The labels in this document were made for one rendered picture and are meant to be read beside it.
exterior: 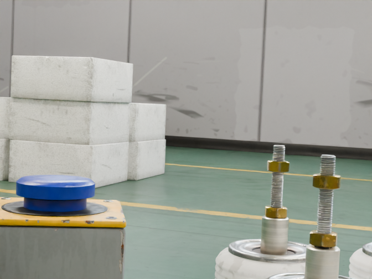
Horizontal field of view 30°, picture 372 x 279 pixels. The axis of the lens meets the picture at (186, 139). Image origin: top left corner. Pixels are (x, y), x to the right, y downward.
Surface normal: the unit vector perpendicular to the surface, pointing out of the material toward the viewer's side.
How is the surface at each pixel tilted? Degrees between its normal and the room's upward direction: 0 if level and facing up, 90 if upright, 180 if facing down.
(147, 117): 90
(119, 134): 90
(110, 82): 90
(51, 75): 90
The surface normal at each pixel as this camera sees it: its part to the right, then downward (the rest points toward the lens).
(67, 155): -0.30, 0.04
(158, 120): 0.94, 0.06
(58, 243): 0.14, 0.06
